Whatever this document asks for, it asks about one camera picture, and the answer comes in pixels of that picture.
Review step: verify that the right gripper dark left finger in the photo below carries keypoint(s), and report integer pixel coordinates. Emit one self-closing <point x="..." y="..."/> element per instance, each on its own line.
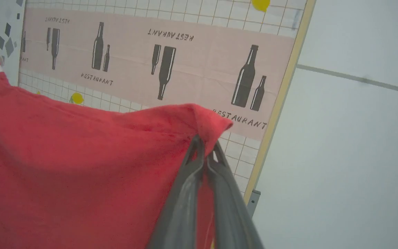
<point x="181" y="207"/>

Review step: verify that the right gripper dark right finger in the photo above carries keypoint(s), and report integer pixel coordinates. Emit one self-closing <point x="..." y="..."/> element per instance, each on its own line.
<point x="226" y="214"/>

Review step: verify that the red and white garment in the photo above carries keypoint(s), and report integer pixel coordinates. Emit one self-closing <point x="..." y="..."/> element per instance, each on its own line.
<point x="64" y="166"/>

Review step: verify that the restaurant bottle print grid panel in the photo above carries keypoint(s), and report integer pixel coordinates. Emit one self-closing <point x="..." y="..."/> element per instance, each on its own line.
<point x="202" y="65"/>

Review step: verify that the grey metal frame bracket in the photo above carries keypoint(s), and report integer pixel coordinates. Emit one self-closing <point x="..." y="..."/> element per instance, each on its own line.
<point x="253" y="202"/>

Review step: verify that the light wooden panel frame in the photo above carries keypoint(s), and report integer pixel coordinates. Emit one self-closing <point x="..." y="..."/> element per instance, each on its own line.
<point x="282" y="93"/>

